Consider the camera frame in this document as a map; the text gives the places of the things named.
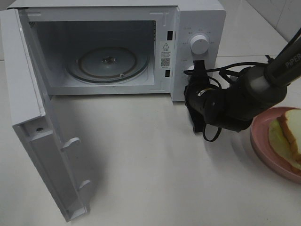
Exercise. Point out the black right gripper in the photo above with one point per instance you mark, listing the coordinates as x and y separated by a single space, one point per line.
195 97

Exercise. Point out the pink round plate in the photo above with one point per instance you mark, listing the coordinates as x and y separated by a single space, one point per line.
260 144

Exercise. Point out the white bread sandwich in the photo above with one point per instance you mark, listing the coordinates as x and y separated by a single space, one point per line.
284 135

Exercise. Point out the white microwave door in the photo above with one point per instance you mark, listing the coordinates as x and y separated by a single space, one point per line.
60 162

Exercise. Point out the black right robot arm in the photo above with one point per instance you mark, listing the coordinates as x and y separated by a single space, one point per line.
230 97

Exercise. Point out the upper white power knob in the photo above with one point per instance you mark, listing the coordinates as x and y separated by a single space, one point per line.
199 44

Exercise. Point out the glass microwave turntable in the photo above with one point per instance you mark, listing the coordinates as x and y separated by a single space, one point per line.
107 65

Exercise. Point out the white microwave oven body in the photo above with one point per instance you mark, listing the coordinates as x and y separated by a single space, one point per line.
162 29

